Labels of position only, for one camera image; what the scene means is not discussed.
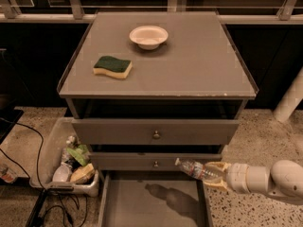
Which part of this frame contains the small cup on floor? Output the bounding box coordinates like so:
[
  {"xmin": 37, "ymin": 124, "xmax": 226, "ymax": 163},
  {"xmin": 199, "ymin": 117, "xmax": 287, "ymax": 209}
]
[{"xmin": 0, "ymin": 164, "xmax": 18, "ymax": 183}]

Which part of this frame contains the black cable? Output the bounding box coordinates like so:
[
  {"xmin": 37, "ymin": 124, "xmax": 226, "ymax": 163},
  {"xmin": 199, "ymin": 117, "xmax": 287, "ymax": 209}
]
[{"xmin": 0, "ymin": 116, "xmax": 90, "ymax": 227}]

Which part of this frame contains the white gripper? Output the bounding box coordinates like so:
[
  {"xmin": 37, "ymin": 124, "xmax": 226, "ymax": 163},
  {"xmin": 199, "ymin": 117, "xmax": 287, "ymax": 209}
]
[{"xmin": 204, "ymin": 162, "xmax": 250, "ymax": 194}]

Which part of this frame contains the grey drawer cabinet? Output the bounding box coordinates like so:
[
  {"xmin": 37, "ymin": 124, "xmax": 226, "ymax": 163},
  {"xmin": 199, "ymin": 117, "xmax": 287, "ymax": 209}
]
[{"xmin": 56, "ymin": 10, "xmax": 259, "ymax": 227}]

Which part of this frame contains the clear plastic storage bin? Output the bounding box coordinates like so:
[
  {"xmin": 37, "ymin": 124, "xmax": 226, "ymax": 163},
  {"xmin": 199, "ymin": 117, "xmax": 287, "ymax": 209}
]
[{"xmin": 29, "ymin": 117, "xmax": 99, "ymax": 197}]

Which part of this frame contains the grey bottom drawer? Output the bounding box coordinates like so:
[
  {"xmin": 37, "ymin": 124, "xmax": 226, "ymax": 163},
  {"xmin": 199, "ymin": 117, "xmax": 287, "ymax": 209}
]
[{"xmin": 98, "ymin": 171, "xmax": 213, "ymax": 227}]

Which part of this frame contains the yellow sponge in bin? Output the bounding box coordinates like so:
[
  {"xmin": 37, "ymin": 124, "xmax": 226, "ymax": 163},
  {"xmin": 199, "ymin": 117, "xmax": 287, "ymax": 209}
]
[{"xmin": 70, "ymin": 164, "xmax": 95, "ymax": 184}]

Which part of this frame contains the grey middle drawer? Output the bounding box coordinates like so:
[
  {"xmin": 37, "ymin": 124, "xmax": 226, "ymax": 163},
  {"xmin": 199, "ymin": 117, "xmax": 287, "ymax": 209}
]
[{"xmin": 90, "ymin": 152, "xmax": 222, "ymax": 171}]

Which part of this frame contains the grey top drawer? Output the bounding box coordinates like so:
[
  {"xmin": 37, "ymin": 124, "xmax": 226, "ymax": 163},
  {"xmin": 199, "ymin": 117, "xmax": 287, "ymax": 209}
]
[{"xmin": 72, "ymin": 119, "xmax": 239, "ymax": 145}]

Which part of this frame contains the green packet in bin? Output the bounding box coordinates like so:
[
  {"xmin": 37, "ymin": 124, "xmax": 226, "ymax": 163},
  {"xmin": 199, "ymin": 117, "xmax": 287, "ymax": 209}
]
[{"xmin": 67, "ymin": 144, "xmax": 89, "ymax": 166}]

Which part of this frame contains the clear plastic water bottle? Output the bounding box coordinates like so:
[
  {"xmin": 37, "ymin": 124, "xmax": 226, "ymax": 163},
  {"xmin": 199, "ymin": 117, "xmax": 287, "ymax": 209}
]
[{"xmin": 175, "ymin": 158, "xmax": 223, "ymax": 181}]

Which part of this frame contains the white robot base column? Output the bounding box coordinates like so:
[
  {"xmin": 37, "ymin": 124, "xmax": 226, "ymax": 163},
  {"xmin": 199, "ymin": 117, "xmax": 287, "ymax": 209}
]
[{"xmin": 274, "ymin": 68, "xmax": 303, "ymax": 123}]

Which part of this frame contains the metal window railing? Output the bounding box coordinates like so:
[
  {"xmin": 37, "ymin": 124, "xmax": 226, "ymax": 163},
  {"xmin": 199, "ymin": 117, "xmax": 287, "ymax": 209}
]
[{"xmin": 0, "ymin": 0, "xmax": 303, "ymax": 25}]

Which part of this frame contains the green yellow sponge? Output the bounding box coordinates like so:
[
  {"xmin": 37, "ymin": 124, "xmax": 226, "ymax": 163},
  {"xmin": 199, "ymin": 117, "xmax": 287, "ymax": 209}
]
[{"xmin": 93, "ymin": 56, "xmax": 133, "ymax": 79}]

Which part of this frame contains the grey drawer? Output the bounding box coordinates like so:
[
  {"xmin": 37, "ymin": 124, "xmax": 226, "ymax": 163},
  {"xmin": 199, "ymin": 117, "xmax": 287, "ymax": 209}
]
[
  {"xmin": 90, "ymin": 152, "xmax": 222, "ymax": 171},
  {"xmin": 98, "ymin": 171, "xmax": 213, "ymax": 227},
  {"xmin": 72, "ymin": 119, "xmax": 239, "ymax": 145}
]

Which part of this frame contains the white bowl in bin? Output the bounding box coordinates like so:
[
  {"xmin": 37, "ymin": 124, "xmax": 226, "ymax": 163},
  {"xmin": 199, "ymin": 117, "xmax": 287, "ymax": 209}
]
[{"xmin": 52, "ymin": 166, "xmax": 72, "ymax": 182}]

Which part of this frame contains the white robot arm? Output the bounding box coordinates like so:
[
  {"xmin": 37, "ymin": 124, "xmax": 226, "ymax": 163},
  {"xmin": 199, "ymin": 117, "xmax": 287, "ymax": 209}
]
[{"xmin": 204, "ymin": 160, "xmax": 303, "ymax": 205}]

